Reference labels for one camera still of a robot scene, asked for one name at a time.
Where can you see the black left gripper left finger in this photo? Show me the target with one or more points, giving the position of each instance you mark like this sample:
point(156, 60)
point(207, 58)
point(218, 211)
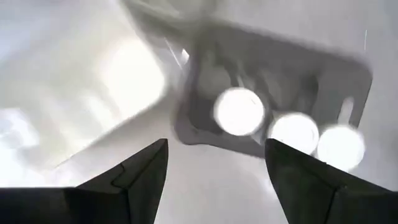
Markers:
point(109, 199)

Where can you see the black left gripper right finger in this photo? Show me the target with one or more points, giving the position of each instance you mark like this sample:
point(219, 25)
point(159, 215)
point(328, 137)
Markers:
point(326, 202)

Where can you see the yellow-capped spice jar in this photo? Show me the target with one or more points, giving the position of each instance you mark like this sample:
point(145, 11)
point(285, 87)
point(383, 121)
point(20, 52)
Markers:
point(340, 146)
point(238, 112)
point(293, 133)

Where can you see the grey translucent plastic bin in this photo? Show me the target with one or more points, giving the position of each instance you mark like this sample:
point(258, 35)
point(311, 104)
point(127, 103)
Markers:
point(280, 68)

